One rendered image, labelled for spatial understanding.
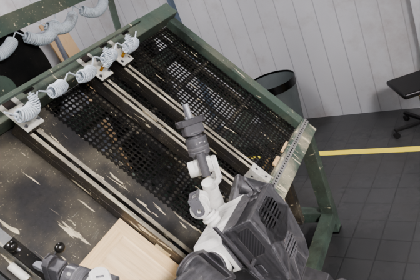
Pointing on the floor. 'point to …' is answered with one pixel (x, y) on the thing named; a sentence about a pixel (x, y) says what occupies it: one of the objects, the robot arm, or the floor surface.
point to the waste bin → (282, 88)
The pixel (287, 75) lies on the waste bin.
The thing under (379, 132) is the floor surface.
